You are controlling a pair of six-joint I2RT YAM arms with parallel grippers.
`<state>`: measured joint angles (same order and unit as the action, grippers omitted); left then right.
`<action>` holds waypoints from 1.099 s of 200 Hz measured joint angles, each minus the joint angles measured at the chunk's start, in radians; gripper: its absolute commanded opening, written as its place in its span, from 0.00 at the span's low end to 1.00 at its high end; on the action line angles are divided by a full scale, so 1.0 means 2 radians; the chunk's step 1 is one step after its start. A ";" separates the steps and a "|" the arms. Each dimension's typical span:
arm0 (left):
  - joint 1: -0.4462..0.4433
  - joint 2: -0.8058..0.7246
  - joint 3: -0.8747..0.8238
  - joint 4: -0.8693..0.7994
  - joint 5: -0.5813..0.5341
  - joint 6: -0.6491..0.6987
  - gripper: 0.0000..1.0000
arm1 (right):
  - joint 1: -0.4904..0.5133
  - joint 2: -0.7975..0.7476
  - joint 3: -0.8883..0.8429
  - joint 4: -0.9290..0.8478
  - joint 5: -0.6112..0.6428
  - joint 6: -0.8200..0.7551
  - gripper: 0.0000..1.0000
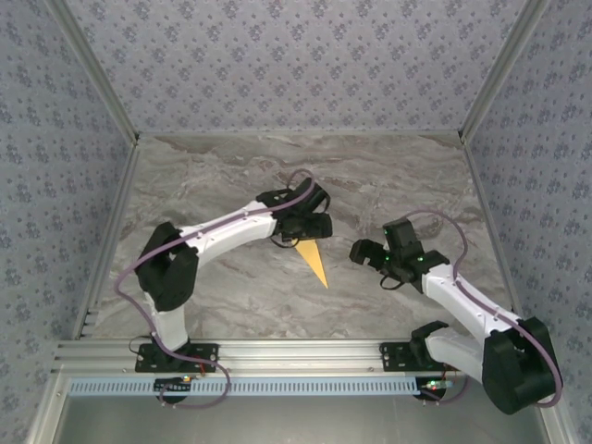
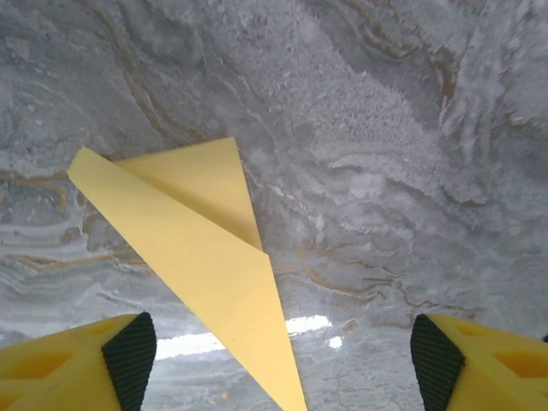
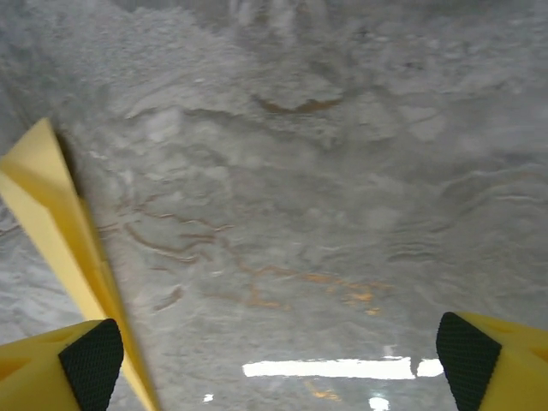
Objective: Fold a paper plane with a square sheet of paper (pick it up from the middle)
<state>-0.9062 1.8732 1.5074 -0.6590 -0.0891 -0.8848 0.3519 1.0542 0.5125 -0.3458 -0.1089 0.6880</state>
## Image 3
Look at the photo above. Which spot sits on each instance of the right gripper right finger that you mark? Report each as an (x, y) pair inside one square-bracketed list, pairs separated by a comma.
[(514, 372)]

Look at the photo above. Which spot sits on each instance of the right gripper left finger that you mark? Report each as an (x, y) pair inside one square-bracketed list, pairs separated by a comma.
[(34, 377)]

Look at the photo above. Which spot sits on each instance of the yellow paper sheet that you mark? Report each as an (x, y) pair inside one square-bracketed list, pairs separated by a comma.
[(47, 192)]

